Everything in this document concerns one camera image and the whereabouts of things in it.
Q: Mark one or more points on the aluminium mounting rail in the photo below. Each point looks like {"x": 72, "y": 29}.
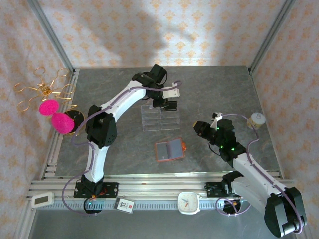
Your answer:
{"x": 159, "y": 185}

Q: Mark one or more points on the aluminium frame post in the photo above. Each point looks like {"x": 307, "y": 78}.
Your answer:
{"x": 53, "y": 37}
{"x": 270, "y": 37}

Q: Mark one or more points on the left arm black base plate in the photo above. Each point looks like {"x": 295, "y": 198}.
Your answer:
{"x": 112, "y": 189}

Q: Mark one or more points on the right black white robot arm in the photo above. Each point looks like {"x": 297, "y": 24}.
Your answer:
{"x": 259, "y": 179}

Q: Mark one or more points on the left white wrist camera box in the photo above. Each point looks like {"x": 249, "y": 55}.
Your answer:
{"x": 172, "y": 92}

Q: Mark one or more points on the clear acrylic organizer tray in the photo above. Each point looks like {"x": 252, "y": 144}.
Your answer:
{"x": 159, "y": 120}

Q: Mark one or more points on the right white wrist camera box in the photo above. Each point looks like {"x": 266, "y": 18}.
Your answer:
{"x": 216, "y": 119}

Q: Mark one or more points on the white square analog clock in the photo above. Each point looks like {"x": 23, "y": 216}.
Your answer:
{"x": 189, "y": 203}

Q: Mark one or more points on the orange card holder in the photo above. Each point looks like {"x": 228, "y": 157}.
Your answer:
{"x": 174, "y": 149}

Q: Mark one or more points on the black gold round base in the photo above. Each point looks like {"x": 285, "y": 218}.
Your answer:
{"x": 77, "y": 119}

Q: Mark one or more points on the large pink pompom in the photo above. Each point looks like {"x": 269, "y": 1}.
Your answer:
{"x": 62, "y": 123}

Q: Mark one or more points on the yellow white small jar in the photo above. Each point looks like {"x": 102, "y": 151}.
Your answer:
{"x": 258, "y": 119}

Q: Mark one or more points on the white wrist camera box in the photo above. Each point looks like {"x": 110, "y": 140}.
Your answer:
{"x": 216, "y": 119}
{"x": 172, "y": 92}

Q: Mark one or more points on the white digital thermometer display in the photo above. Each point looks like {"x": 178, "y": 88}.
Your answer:
{"x": 42, "y": 200}

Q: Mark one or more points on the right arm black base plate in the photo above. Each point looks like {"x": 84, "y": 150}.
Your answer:
{"x": 213, "y": 189}

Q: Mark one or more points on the small pink pompom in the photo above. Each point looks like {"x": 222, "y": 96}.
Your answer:
{"x": 48, "y": 107}

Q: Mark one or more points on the white badge card holder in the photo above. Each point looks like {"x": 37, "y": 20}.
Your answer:
{"x": 124, "y": 205}

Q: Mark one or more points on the black credit card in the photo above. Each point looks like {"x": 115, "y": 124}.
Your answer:
{"x": 171, "y": 105}

